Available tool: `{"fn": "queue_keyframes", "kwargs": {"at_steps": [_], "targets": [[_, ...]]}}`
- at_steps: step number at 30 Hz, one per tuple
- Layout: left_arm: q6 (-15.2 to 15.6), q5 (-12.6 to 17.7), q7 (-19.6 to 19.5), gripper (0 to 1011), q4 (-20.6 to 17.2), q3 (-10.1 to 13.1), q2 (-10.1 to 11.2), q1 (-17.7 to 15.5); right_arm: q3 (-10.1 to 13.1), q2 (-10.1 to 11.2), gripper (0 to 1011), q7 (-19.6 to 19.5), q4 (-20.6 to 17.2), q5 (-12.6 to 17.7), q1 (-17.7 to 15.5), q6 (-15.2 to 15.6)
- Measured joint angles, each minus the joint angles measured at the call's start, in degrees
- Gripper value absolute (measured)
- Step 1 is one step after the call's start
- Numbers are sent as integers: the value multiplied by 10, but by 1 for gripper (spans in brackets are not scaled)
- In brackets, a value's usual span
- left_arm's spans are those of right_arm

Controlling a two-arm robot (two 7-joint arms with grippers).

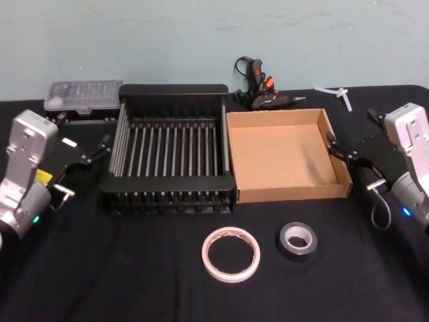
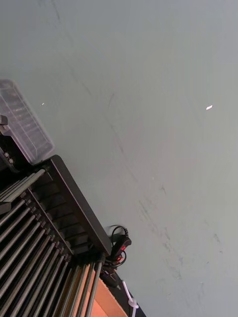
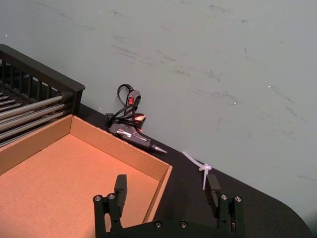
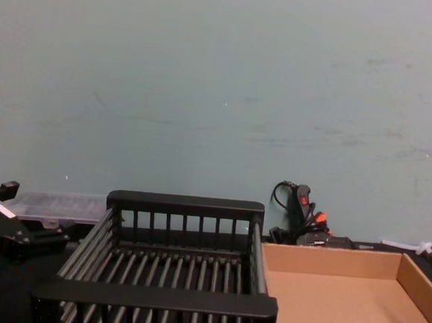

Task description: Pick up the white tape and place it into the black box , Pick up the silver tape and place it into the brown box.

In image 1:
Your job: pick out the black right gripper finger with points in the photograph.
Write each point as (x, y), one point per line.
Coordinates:
(339, 147)
(376, 118)

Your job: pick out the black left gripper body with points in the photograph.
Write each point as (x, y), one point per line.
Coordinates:
(68, 156)

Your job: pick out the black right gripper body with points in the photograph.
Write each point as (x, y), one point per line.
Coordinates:
(377, 161)

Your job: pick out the white tape roll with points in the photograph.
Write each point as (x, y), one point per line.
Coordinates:
(209, 265)

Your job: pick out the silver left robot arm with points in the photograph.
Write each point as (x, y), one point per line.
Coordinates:
(25, 157)

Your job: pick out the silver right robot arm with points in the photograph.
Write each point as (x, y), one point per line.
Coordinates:
(410, 141)

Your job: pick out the clear plastic case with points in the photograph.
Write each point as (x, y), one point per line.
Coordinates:
(83, 95)

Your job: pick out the shallow brown cardboard tray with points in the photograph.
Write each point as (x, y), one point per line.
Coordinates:
(285, 151)

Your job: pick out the black rack with steel bars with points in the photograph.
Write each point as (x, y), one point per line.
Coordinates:
(167, 151)

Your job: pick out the silver tape roll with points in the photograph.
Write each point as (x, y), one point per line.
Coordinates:
(291, 256)

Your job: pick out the black table cloth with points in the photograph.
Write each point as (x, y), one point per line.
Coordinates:
(134, 268)

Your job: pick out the plain pale wall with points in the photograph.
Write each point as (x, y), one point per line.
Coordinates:
(134, 40)

